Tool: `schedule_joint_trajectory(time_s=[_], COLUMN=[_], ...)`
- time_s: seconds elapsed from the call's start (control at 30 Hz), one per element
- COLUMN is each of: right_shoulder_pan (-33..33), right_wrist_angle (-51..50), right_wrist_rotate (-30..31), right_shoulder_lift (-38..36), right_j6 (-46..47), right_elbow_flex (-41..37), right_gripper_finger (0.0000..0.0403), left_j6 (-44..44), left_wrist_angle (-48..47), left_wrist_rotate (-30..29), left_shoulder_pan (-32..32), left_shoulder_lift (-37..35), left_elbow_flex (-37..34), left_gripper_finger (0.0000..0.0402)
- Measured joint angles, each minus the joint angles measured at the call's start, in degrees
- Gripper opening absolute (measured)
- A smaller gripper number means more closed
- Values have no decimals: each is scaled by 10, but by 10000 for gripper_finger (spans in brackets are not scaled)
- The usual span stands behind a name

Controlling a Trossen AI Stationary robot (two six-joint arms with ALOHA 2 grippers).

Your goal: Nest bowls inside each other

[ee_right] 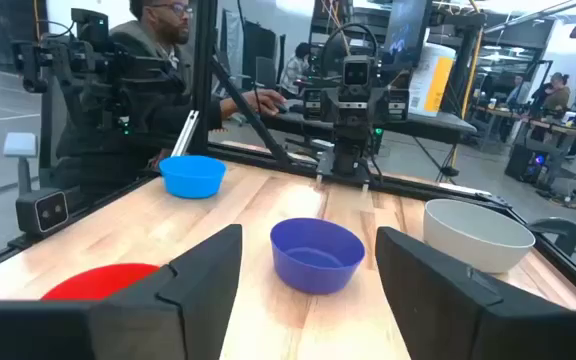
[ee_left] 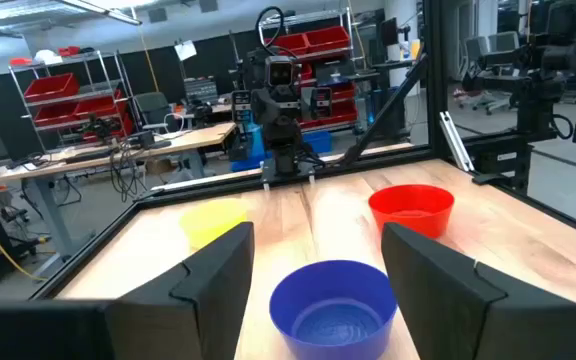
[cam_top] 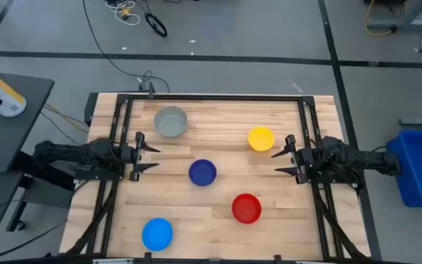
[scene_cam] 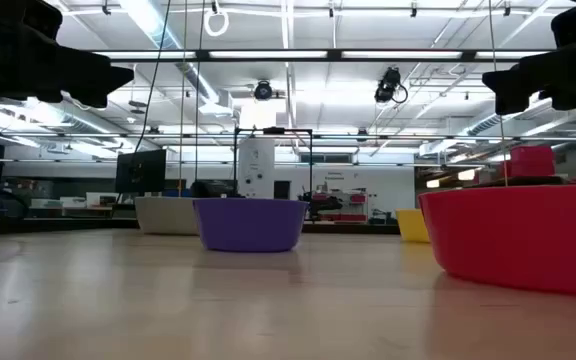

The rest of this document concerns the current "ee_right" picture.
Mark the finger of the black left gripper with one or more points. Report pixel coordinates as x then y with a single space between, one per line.
331 106
378 106

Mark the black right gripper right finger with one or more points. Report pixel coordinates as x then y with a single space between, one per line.
443 310

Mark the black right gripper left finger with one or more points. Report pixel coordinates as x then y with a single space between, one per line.
168 320

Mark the large white bowl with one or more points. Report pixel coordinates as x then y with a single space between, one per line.
473 252

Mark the red plastic bowl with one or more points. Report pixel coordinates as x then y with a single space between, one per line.
98 285

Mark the dark blue plastic bowl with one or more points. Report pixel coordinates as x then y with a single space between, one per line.
313 277

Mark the light blue plastic bowl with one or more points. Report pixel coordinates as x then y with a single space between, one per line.
193 182

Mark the black background robot arm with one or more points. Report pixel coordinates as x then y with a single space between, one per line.
98 75

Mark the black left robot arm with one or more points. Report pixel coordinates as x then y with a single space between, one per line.
350 150

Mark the person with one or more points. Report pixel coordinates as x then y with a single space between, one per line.
558 97
294 70
133 45
520 92

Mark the white container with yellow label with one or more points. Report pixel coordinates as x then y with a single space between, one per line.
428 80

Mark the grey desk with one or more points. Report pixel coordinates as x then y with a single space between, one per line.
433 127

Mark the black computer monitor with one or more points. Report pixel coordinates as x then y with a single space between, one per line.
405 30

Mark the black chair armrest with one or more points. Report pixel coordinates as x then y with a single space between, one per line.
563 227

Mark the silver aluminium strut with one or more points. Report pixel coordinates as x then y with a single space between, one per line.
185 134

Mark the black computer tower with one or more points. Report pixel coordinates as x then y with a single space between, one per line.
520 162

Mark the long wooden table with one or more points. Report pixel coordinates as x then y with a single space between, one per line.
558 127

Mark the grey chair armrest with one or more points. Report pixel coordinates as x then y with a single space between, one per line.
19 145

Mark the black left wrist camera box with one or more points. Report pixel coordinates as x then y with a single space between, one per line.
356 72

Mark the black diagonal frame brace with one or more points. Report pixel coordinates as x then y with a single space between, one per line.
250 112

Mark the black table frame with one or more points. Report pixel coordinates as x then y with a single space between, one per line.
418 186

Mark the black vertical frame post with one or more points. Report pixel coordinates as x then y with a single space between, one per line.
204 75

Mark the black table-level camera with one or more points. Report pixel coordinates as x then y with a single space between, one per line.
43 212

